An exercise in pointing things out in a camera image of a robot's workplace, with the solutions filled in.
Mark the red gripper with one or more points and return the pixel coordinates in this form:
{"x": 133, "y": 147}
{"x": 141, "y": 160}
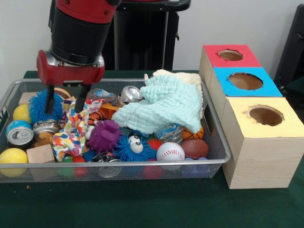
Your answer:
{"x": 71, "y": 74}

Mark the colourful dotted cloth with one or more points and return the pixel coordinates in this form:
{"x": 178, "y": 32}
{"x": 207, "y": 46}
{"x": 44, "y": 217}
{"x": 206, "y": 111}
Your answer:
{"x": 71, "y": 128}

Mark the mint waffle cloth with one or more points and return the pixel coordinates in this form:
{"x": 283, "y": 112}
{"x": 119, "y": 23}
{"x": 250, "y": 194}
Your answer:
{"x": 161, "y": 107}

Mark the cream waffle cloth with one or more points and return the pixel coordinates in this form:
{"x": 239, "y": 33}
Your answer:
{"x": 190, "y": 77}

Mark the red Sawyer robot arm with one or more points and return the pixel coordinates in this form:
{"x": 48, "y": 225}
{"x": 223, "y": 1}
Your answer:
{"x": 78, "y": 40}

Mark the wooden box with three holes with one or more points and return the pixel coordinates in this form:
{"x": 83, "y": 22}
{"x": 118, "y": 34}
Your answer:
{"x": 261, "y": 161}

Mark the blue spiky pom ball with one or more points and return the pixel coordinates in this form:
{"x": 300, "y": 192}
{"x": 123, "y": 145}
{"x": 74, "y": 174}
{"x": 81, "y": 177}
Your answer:
{"x": 38, "y": 107}

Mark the purple spiky toy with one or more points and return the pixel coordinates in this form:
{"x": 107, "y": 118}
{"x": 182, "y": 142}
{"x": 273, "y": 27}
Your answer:
{"x": 105, "y": 136}

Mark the silver drink can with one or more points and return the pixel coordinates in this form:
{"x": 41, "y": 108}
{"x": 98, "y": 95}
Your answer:
{"x": 20, "y": 136}

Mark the yellow ball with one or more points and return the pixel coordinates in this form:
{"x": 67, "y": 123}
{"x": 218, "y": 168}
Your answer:
{"x": 13, "y": 155}

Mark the blue fuzzy toy with eyes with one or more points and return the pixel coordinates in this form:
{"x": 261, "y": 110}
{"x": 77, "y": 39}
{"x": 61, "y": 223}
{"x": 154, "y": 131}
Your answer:
{"x": 126, "y": 152}

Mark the white toy baseball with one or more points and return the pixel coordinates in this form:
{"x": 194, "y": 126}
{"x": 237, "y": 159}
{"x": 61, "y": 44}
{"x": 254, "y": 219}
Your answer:
{"x": 170, "y": 152}

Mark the dark green tablecloth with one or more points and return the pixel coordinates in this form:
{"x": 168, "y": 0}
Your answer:
{"x": 297, "y": 88}
{"x": 142, "y": 206}

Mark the brown toy football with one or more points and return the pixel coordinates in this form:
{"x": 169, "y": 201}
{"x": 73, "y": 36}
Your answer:
{"x": 196, "y": 147}

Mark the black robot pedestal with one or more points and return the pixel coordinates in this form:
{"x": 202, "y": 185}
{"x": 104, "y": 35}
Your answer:
{"x": 147, "y": 35}

